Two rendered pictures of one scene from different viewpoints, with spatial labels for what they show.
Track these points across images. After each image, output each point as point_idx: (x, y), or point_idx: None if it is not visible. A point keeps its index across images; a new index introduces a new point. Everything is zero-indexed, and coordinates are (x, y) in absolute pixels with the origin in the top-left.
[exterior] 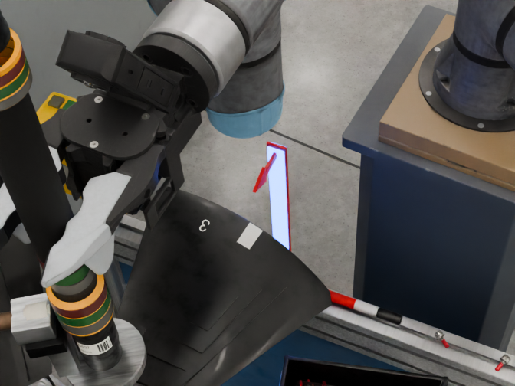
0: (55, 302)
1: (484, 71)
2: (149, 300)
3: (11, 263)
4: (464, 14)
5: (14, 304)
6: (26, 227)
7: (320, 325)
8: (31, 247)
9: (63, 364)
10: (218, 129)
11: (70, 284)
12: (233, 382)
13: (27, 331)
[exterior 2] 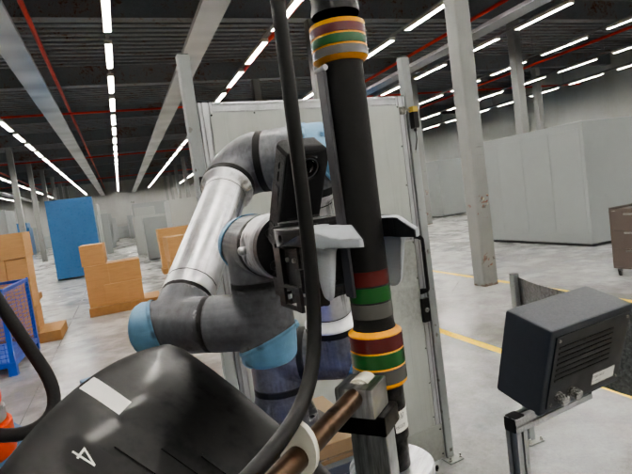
0: (384, 335)
1: (292, 401)
2: None
3: (267, 434)
4: (267, 371)
5: (342, 387)
6: (367, 214)
7: None
8: (269, 418)
9: (394, 457)
10: (272, 361)
11: (390, 297)
12: None
13: (377, 387)
